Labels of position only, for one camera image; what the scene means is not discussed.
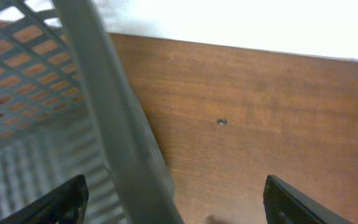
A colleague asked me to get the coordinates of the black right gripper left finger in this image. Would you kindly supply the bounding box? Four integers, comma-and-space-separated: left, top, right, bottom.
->
0, 174, 89, 224

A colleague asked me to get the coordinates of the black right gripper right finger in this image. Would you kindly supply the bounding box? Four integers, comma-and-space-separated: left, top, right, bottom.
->
263, 175, 350, 224

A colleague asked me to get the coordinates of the grey plastic lattice basket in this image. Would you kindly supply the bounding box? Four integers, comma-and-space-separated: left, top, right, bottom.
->
0, 1, 182, 223

